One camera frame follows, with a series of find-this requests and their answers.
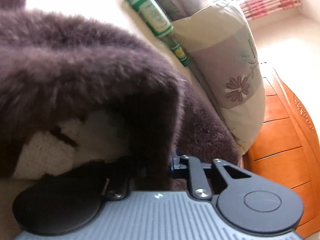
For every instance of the brown fuzzy sweater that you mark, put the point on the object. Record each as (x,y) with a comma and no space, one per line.
(75,62)

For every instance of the pink patterned curtain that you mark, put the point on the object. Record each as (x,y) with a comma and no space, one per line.
(270,2)

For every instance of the wooden headboard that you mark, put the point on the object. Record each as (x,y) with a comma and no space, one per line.
(282,142)

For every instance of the green glass bottle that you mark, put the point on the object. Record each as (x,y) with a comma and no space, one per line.
(155,20)

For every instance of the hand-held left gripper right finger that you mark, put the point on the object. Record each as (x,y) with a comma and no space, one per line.
(180,166)

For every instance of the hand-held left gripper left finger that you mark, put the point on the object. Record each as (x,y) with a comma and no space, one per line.
(120,187)

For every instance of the floral patchwork pillow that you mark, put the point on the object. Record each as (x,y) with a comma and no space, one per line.
(225,55)

